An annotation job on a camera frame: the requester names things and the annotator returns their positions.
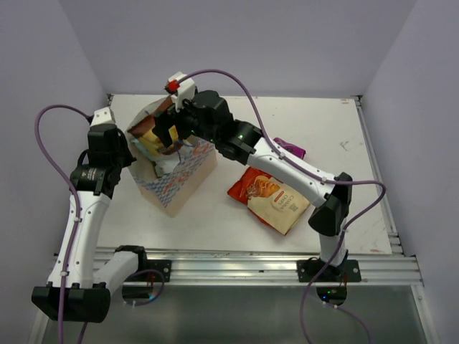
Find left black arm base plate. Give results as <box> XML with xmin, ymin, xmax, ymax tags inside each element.
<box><xmin>143</xmin><ymin>254</ymin><xmax>173</xmax><ymax>283</ymax></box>

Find purple snack packet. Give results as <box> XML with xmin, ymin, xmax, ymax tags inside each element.
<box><xmin>273</xmin><ymin>138</ymin><xmax>306</xmax><ymax>159</ymax></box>

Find brown Chuba cassava chips bag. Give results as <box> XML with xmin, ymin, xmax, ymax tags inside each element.
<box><xmin>128</xmin><ymin>97</ymin><xmax>179</xmax><ymax>161</ymax></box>

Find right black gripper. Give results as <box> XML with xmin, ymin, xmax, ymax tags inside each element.
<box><xmin>152</xmin><ymin>95</ymin><xmax>218</xmax><ymax>148</ymax></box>

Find light blue cassava chips bag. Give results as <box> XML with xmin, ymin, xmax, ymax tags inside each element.
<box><xmin>131</xmin><ymin>138</ymin><xmax>181</xmax><ymax>179</ymax></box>

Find blue patterned paper bag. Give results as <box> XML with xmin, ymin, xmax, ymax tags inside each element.
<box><xmin>127</xmin><ymin>97</ymin><xmax>218</xmax><ymax>219</ymax></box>

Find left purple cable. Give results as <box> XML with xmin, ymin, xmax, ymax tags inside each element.
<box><xmin>33</xmin><ymin>103</ymin><xmax>95</xmax><ymax>344</ymax></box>

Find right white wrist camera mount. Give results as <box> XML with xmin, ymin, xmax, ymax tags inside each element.
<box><xmin>164</xmin><ymin>72</ymin><xmax>197</xmax><ymax>112</ymax></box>

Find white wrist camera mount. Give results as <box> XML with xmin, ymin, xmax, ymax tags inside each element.
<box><xmin>164</xmin><ymin>72</ymin><xmax>197</xmax><ymax>112</ymax></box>
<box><xmin>90</xmin><ymin>107</ymin><xmax>115</xmax><ymax>127</ymax></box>

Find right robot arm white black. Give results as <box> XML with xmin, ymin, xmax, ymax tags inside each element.
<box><xmin>152</xmin><ymin>90</ymin><xmax>352</xmax><ymax>282</ymax></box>

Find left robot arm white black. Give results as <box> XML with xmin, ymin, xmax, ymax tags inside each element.
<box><xmin>32</xmin><ymin>124</ymin><xmax>149</xmax><ymax>323</ymax></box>

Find orange cream cassava chips bag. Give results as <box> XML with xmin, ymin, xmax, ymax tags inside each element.
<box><xmin>227</xmin><ymin>167</ymin><xmax>311</xmax><ymax>236</ymax></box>

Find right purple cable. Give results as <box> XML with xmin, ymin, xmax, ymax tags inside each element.
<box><xmin>179</xmin><ymin>68</ymin><xmax>387</xmax><ymax>344</ymax></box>

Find purple cable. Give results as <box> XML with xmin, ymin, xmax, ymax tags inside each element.
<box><xmin>179</xmin><ymin>68</ymin><xmax>387</xmax><ymax>344</ymax></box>
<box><xmin>33</xmin><ymin>103</ymin><xmax>95</xmax><ymax>344</ymax></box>

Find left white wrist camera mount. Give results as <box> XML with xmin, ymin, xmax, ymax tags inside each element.
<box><xmin>90</xmin><ymin>107</ymin><xmax>115</xmax><ymax>127</ymax></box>

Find aluminium mounting rail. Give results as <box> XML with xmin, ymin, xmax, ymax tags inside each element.
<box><xmin>53</xmin><ymin>246</ymin><xmax>421</xmax><ymax>287</ymax></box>

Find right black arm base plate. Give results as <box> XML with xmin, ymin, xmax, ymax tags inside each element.
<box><xmin>296</xmin><ymin>254</ymin><xmax>360</xmax><ymax>284</ymax></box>

